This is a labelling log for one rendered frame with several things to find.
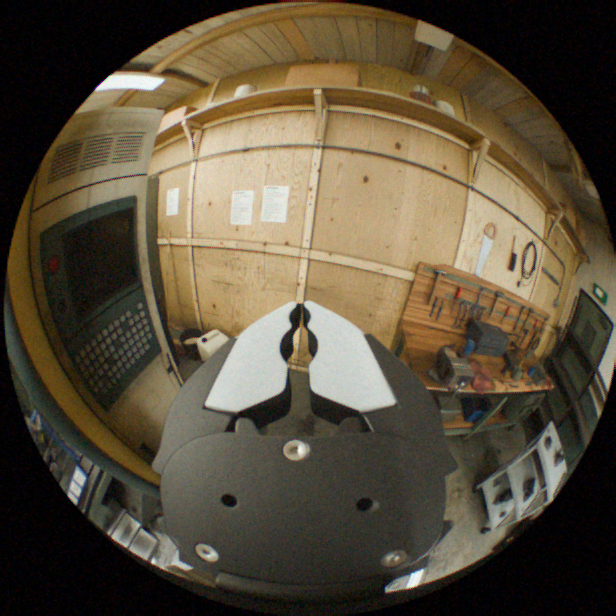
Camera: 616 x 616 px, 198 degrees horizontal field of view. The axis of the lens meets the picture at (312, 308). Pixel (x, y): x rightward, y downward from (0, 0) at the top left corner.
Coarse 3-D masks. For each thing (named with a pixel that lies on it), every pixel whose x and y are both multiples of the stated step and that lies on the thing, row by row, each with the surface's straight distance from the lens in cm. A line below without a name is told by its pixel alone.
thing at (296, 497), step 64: (192, 448) 6; (256, 448) 6; (320, 448) 5; (384, 448) 6; (192, 512) 6; (256, 512) 5; (320, 512) 5; (384, 512) 5; (256, 576) 6; (320, 576) 5; (384, 576) 6
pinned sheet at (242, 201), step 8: (240, 192) 181; (248, 192) 177; (232, 200) 185; (240, 200) 181; (248, 200) 176; (232, 208) 185; (240, 208) 180; (248, 208) 176; (232, 216) 185; (240, 216) 180; (248, 216) 176; (248, 224) 177
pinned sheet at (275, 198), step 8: (264, 192) 170; (272, 192) 167; (280, 192) 165; (288, 192) 162; (264, 200) 170; (272, 200) 167; (280, 200) 164; (264, 208) 169; (272, 208) 167; (280, 208) 164; (264, 216) 170; (272, 216) 167; (280, 216) 164
